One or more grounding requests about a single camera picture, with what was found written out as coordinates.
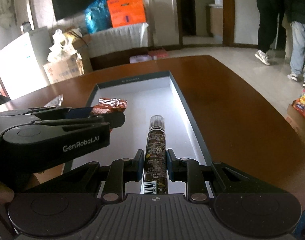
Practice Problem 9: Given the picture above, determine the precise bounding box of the black tube snack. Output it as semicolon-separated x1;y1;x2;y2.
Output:
140;115;168;194

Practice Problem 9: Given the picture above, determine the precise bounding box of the red snack packet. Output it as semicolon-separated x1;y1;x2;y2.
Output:
91;98;127;115

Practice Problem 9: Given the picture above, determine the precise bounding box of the box of snacks on floor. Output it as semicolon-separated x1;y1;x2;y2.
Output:
286;89;305;143

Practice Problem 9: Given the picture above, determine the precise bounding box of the white chest freezer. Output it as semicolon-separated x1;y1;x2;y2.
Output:
0;27;52;100

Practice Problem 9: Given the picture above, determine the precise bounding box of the grey shallow box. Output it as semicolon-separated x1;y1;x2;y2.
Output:
63;72;212;172

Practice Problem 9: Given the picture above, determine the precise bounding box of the brown cardboard box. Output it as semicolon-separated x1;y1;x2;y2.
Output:
43;54;84;84

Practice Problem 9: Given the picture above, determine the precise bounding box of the small box with tape rolls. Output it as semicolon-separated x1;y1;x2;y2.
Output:
47;29;91;62

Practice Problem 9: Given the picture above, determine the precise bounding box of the purple detergent bottle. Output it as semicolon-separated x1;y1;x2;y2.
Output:
129;55;153;63

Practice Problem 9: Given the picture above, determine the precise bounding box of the white curtain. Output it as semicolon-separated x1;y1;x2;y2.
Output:
0;0;15;29

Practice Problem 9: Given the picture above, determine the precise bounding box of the white cloth covered cabinet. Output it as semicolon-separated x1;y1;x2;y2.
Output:
88;23;149;58

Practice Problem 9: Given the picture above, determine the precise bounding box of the blue plastic bag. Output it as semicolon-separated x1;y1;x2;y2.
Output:
85;0;112;34

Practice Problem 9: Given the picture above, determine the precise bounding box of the orange cardboard box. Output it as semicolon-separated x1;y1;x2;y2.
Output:
107;0;146;28

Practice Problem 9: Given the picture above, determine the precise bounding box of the person in white hoodie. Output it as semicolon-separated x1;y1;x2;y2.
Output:
255;0;284;66

